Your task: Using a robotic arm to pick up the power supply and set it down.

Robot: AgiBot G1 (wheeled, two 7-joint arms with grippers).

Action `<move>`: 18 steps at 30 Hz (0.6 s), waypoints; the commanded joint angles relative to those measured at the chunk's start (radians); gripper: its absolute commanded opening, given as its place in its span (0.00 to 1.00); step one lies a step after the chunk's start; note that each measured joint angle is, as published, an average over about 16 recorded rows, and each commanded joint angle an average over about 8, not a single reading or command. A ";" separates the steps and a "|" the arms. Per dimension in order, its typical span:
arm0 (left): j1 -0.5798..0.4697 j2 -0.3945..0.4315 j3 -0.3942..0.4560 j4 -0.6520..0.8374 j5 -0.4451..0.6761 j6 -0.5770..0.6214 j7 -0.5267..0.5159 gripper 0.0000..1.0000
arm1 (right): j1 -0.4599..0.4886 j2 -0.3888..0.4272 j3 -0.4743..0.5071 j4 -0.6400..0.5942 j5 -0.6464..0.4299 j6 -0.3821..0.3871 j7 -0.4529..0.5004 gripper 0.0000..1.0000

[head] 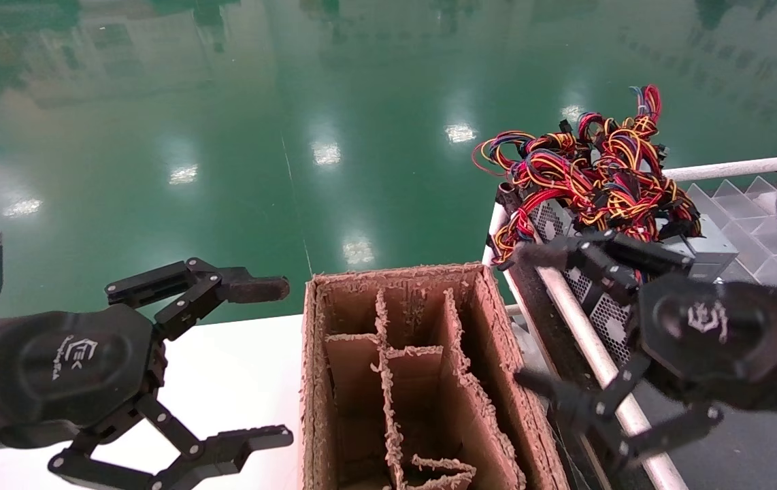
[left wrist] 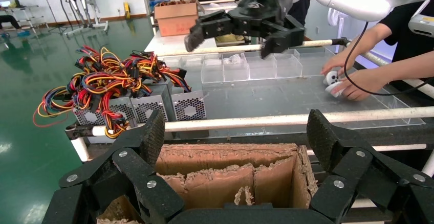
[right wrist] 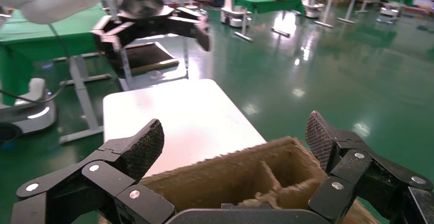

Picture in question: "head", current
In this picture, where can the worn cardboard divider box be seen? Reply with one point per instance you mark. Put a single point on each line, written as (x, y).
(422, 381)

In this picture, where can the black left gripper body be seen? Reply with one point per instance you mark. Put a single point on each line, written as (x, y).
(69, 367)

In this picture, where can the dark grey cart deck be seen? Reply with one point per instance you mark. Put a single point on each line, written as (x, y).
(769, 456)

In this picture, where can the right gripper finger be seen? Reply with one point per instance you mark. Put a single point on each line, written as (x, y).
(565, 401)
(538, 255)

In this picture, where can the short white cart rail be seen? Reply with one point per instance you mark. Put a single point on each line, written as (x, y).
(722, 169)

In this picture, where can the clear plastic divider tray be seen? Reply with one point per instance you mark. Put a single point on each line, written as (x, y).
(742, 204)

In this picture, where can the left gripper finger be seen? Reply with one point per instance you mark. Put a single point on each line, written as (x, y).
(225, 450)
(252, 289)

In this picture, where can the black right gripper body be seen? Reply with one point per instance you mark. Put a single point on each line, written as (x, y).
(715, 333)

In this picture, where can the long white cart rail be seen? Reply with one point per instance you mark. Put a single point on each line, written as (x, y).
(596, 364)

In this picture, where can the white cart rail frame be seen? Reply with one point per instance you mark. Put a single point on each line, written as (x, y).
(545, 320)

